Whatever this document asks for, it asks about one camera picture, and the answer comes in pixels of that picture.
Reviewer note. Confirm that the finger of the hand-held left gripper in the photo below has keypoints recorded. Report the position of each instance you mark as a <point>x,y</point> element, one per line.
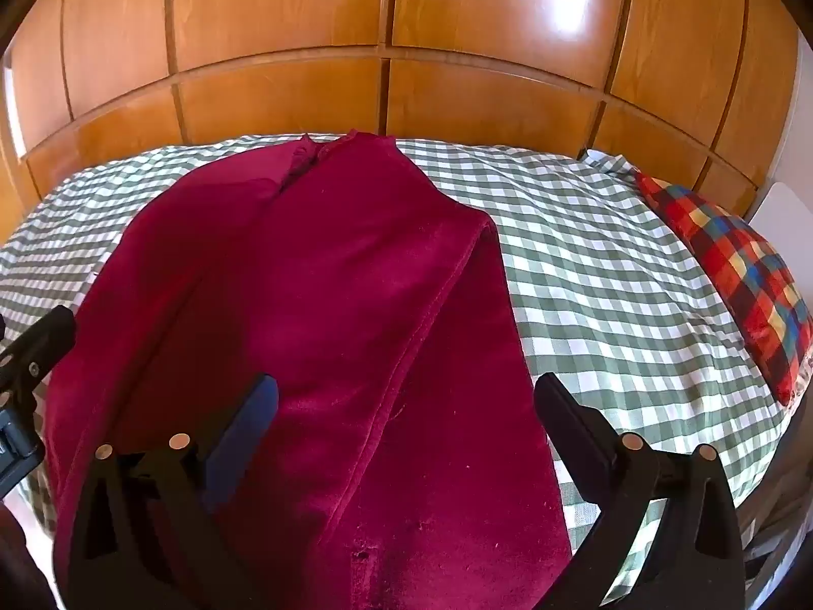
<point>39,346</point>

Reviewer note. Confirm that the green white checked bed cover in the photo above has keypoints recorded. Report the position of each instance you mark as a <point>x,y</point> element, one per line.
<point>603,279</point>

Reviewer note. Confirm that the multicolour checked pillow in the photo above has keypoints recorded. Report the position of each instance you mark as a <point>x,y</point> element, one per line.
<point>743,273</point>

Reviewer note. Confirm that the white panel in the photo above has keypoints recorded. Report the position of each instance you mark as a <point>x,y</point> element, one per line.
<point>784,213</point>

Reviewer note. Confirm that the wooden wardrobe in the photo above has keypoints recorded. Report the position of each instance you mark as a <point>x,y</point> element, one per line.
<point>381,44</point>

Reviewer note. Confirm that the crimson velvet pants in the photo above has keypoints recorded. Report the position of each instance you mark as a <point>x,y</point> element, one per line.
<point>330,330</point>

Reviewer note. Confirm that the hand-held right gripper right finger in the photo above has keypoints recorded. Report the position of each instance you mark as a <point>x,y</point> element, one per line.
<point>575,422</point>

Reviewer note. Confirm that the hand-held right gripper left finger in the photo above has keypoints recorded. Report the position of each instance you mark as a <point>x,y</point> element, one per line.
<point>244,435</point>

